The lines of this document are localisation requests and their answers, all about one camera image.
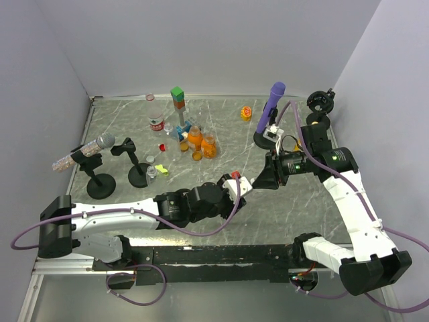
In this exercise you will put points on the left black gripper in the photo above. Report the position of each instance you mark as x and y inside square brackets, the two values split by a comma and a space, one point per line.
[231, 206]

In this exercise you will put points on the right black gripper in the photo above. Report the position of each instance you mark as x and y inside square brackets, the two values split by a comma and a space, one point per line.
[273, 170]

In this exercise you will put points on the clear plastic bottle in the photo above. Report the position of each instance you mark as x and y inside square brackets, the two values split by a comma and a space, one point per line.
[151, 175]

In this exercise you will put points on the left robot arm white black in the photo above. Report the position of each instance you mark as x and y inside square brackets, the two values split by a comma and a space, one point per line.
[82, 228]

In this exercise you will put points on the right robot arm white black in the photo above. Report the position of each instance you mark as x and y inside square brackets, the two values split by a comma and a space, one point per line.
[374, 261]

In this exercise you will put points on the yellow juice bottle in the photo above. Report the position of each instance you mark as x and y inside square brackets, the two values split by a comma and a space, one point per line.
[297, 147]

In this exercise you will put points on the short orange bottle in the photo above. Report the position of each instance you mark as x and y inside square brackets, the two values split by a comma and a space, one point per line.
[208, 146]

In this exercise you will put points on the tall orange bottle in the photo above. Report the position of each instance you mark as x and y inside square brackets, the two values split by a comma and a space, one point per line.
[194, 138]

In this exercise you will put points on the small clear bottle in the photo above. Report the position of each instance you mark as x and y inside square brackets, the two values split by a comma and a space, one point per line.
[171, 132]

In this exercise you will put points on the red label water bottle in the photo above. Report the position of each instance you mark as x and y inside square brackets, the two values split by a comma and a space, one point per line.
[155, 114]

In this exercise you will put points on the black microphone stand centre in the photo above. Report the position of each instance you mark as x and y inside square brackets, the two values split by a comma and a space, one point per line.
[259, 139]

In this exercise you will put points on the orange cap front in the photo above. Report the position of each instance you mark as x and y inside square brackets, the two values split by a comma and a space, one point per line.
[196, 156]

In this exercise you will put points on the yellow orange toy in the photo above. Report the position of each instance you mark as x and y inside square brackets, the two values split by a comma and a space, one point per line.
[246, 113]

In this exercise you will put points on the orange cap near bottles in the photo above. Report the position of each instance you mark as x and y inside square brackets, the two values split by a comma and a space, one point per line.
[184, 147]

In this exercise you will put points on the lime green block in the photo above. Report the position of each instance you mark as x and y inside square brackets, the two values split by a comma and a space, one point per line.
[161, 169]

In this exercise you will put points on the purple microphone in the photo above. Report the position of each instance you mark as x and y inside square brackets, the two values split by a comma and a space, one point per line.
[276, 93]

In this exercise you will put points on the empty black microphone stand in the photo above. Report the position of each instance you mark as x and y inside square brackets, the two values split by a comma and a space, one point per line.
[137, 173]

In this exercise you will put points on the colourful block tower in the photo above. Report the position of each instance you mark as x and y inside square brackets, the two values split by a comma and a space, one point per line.
[185, 122]

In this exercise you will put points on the black stand holding microphone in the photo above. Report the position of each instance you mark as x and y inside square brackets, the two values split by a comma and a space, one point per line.
[100, 186]

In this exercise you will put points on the silver glitter microphone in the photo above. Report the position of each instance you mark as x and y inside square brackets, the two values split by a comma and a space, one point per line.
[104, 141]

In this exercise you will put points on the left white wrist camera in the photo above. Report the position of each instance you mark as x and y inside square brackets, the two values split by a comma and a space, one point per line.
[237, 185]

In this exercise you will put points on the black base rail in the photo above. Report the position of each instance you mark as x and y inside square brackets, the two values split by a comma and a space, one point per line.
[274, 263]

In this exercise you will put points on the black ring stand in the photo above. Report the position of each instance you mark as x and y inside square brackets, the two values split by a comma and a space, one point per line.
[321, 103]

